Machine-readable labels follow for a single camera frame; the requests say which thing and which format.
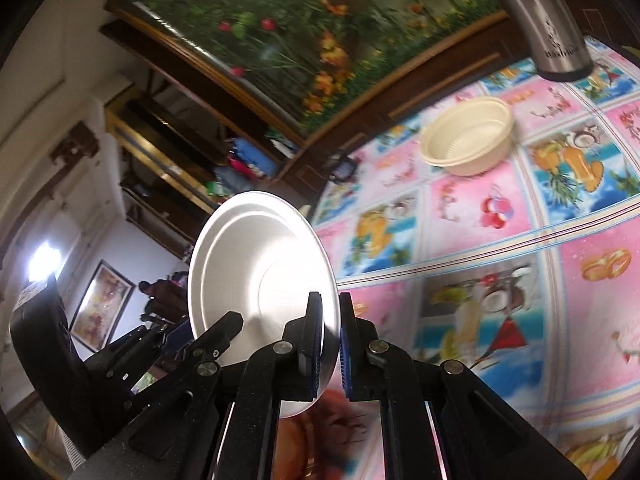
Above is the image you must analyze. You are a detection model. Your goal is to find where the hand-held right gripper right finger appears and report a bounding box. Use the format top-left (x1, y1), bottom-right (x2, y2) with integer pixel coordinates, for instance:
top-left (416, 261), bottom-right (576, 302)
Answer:
top-left (339, 292), bottom-right (588, 480)

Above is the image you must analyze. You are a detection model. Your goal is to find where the framed wall picture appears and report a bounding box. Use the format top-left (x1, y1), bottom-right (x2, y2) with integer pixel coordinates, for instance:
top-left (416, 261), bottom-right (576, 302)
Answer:
top-left (69, 260), bottom-right (136, 353)

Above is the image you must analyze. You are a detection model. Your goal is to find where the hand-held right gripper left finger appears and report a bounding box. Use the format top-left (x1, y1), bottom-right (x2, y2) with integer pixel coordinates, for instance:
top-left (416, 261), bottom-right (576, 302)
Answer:
top-left (127, 291), bottom-right (323, 480)

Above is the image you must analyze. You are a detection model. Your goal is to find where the small white bowl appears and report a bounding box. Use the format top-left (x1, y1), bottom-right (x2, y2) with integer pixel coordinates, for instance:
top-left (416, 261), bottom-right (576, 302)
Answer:
top-left (187, 191), bottom-right (342, 418)

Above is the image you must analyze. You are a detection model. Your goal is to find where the stainless steel thermos jug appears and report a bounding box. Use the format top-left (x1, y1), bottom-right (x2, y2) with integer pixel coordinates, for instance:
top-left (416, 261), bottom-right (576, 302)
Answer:
top-left (470, 0), bottom-right (593, 82)

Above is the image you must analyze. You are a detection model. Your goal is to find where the small black jar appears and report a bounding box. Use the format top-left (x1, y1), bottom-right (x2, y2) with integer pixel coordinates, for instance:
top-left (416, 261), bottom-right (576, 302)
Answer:
top-left (332, 157), bottom-right (358, 182)

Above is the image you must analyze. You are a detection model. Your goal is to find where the beige plastic bowl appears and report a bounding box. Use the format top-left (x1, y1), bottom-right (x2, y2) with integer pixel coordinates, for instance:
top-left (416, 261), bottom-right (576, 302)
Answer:
top-left (419, 97), bottom-right (516, 177)

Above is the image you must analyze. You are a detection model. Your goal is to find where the artificial flower display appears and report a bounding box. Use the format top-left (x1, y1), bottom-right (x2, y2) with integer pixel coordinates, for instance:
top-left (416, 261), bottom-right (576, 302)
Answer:
top-left (107, 0), bottom-right (506, 133)

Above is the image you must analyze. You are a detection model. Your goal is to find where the wooden cabinet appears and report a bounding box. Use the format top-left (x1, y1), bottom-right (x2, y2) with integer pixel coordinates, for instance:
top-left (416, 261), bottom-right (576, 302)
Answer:
top-left (100, 7), bottom-right (640, 211)

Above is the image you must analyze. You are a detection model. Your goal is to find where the printed fruit tablecloth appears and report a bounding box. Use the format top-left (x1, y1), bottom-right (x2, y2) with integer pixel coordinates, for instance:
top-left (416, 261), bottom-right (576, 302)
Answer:
top-left (272, 35), bottom-right (640, 480)

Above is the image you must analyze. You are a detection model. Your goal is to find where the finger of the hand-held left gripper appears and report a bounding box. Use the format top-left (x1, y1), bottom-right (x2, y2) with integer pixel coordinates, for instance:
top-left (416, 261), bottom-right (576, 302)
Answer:
top-left (102, 317), bottom-right (198, 401)
top-left (85, 324), bottom-right (171, 368)

